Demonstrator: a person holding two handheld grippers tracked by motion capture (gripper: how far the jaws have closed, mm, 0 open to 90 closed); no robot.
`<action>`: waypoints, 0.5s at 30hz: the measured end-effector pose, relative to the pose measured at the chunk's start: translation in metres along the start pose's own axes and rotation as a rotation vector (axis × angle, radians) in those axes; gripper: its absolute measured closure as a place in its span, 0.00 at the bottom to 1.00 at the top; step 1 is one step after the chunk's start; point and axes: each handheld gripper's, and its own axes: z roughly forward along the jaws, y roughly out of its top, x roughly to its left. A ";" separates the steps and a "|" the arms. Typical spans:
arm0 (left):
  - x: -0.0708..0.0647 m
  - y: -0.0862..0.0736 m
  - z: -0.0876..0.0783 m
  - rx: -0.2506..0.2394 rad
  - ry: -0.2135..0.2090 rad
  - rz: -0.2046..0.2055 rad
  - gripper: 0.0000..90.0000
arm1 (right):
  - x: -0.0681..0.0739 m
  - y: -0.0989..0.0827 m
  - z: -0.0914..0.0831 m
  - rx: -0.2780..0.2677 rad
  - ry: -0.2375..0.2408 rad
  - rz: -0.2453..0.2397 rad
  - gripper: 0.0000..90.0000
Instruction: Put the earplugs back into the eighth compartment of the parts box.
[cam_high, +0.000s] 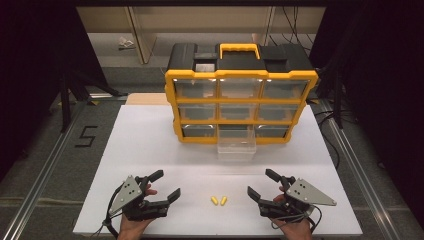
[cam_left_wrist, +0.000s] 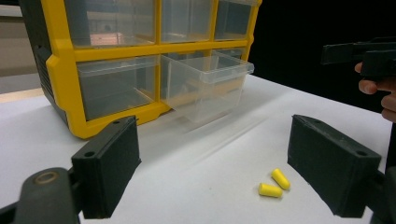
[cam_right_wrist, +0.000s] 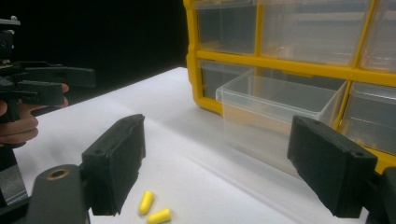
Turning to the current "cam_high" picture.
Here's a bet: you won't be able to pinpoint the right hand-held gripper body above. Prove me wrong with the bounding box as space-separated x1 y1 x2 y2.
257 175 338 223

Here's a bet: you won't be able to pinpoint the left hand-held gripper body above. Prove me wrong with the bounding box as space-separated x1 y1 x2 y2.
108 174 172 222

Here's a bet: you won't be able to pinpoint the person's left hand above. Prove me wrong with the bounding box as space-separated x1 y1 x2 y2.
117 187 158 240

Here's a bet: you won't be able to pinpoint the person's right hand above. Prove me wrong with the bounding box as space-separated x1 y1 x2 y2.
270 185 314 240

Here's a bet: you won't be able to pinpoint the clear plastic drawer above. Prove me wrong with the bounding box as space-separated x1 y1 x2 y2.
216 128 258 162

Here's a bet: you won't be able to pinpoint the tan wooden board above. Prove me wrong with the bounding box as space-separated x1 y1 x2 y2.
125 92 172 107

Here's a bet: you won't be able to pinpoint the yellow black drawer organizer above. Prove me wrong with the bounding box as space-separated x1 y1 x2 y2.
164 42 320 146

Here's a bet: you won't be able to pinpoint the black tripod stand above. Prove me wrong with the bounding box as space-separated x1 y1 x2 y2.
317 63 354 131
58 65 129 134

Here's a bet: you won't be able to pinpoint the black curtain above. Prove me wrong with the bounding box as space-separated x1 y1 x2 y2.
0 0 111 181
308 0 424 231

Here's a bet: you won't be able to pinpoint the white crumpled paper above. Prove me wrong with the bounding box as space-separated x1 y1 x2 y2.
117 36 137 51

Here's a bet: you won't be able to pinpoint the right hand-held gripper cable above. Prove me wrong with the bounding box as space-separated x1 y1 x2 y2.
270 203 324 234

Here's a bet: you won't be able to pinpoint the hand-held gripper cable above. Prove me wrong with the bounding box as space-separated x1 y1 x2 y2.
270 203 324 234
90 185 125 240

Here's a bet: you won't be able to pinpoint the left hand-held gripper cable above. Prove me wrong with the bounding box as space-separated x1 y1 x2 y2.
90 185 125 240

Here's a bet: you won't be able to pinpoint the black floor cable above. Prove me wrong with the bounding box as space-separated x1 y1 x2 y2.
312 109 342 171

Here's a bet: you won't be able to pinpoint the metal floor rail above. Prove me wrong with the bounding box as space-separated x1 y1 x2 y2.
318 98 403 240
0 98 88 240

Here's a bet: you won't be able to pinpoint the beige wooden post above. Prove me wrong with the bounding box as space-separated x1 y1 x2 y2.
125 6 158 65

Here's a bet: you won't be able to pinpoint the black hanging cables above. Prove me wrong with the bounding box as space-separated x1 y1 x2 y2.
266 5 318 52

